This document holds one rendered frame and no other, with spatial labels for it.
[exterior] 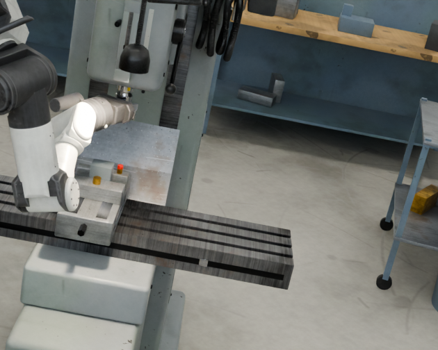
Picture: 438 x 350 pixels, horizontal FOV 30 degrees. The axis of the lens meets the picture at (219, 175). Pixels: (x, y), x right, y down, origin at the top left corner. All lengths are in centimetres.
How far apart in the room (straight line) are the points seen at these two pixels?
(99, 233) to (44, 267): 17
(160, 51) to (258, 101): 391
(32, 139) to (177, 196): 106
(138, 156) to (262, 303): 145
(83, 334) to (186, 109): 84
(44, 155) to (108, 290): 55
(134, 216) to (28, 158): 67
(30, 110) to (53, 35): 491
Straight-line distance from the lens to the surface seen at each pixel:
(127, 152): 265
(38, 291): 225
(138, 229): 231
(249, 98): 601
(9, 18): 174
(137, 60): 193
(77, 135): 199
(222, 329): 363
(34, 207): 188
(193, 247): 227
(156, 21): 210
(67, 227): 219
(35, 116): 176
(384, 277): 428
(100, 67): 214
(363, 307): 409
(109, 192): 226
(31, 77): 174
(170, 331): 318
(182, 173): 271
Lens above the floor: 195
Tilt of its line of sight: 22 degrees down
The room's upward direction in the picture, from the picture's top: 12 degrees clockwise
